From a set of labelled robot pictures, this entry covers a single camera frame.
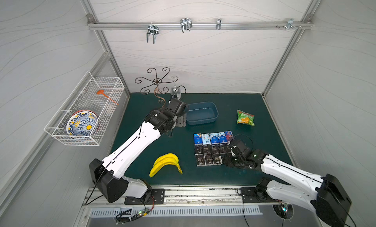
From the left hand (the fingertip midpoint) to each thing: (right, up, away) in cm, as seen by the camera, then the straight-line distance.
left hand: (176, 117), depth 75 cm
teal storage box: (+15, +1, +33) cm, 37 cm away
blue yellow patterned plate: (-39, -1, -13) cm, 41 cm away
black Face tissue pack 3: (+27, -20, +13) cm, 36 cm away
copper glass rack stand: (-12, +21, +9) cm, 26 cm away
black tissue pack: (+13, -25, +9) cm, 30 cm away
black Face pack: (+18, -25, +9) cm, 32 cm away
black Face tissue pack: (+17, -21, +13) cm, 30 cm away
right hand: (+27, -25, +7) cm, 38 cm away
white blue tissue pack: (+17, -15, +17) cm, 29 cm away
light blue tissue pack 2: (+28, -15, +18) cm, 36 cm away
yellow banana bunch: (-5, -24, +5) cm, 25 cm away
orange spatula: (-42, +14, +3) cm, 44 cm away
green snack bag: (+46, -3, +26) cm, 52 cm away
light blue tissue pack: (+23, -15, +18) cm, 32 cm away
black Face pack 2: (+22, -26, +9) cm, 35 cm away
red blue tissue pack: (+32, -13, +18) cm, 39 cm away
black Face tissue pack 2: (+23, -21, +13) cm, 33 cm away
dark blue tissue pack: (+12, -15, +18) cm, 26 cm away
